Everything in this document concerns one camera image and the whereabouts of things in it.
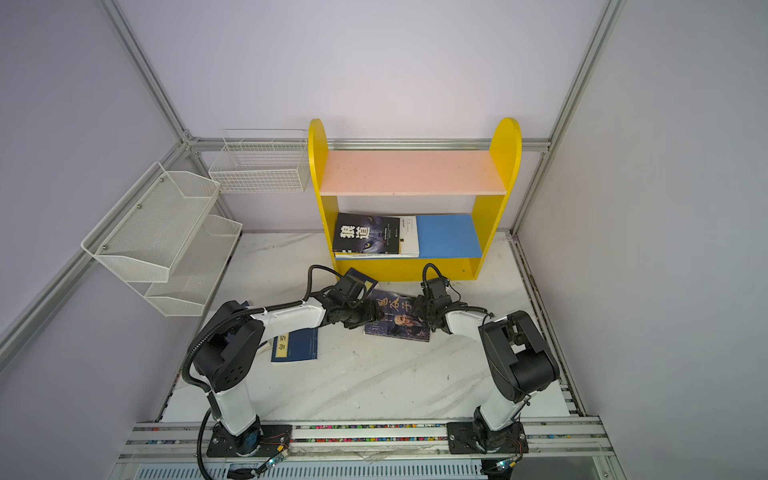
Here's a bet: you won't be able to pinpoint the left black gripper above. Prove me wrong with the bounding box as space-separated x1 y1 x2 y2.
343 298 386 331

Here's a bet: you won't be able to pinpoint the purple illustrated book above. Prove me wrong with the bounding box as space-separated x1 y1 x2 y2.
364 290 431 342

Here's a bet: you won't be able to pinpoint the white book brown bars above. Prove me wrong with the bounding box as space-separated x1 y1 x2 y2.
332 216 420 259

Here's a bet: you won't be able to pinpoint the navy book yellow label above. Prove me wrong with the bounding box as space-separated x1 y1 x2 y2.
271 328 319 363

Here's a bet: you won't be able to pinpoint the black wolf book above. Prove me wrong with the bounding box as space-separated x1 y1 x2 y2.
332 213 400 255

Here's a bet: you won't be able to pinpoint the navy bagua book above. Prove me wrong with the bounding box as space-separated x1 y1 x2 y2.
346 268 378 296

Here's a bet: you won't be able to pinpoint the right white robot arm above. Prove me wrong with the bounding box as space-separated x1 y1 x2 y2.
414 263 560 453

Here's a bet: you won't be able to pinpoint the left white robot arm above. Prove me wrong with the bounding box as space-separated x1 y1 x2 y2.
181 270 383 440

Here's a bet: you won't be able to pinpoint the yellow pink blue bookshelf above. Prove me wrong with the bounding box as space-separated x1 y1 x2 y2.
307 118 523 282

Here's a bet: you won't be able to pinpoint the white mesh two-tier rack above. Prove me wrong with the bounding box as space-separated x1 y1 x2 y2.
81 163 242 317

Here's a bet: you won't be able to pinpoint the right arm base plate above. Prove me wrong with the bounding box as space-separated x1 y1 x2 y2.
446 420 529 455

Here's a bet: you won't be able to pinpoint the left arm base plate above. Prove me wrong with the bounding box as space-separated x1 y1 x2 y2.
206 422 293 458

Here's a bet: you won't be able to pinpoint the white wire basket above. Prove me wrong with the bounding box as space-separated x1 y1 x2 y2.
209 129 310 194

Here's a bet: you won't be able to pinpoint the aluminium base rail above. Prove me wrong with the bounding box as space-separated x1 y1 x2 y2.
110 417 625 479

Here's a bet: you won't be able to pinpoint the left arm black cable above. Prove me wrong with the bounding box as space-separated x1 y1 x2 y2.
181 263 343 480

